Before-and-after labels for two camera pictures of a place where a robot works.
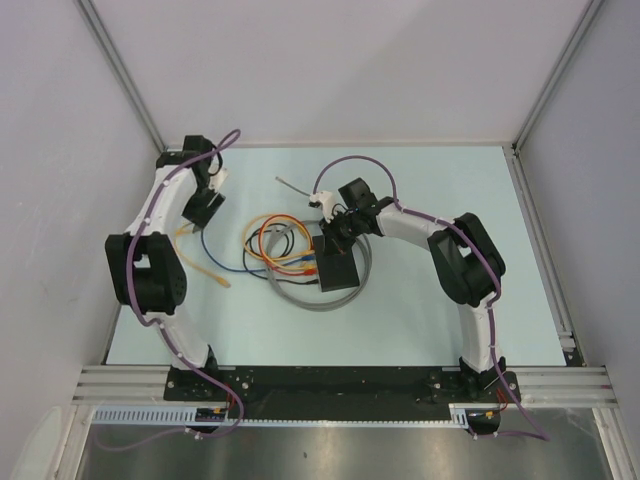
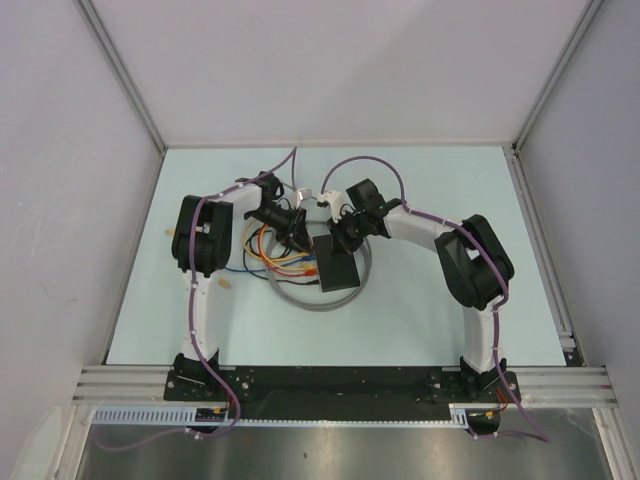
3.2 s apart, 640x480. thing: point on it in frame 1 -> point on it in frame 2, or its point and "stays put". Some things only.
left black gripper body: (202, 205) -> (286, 223)
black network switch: (336, 271) stays put
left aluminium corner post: (93, 16) stays put
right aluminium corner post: (592, 11) stays put
